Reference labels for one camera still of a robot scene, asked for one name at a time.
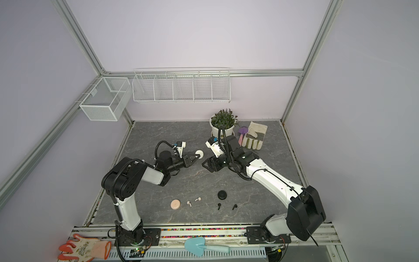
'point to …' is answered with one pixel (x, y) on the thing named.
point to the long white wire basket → (181, 85)
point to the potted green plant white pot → (222, 123)
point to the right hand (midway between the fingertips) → (207, 160)
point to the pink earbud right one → (198, 198)
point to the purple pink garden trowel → (243, 130)
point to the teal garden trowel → (196, 245)
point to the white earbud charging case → (199, 152)
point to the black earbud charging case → (222, 195)
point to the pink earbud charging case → (175, 204)
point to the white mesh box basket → (104, 100)
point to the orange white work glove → (84, 249)
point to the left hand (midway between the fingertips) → (200, 157)
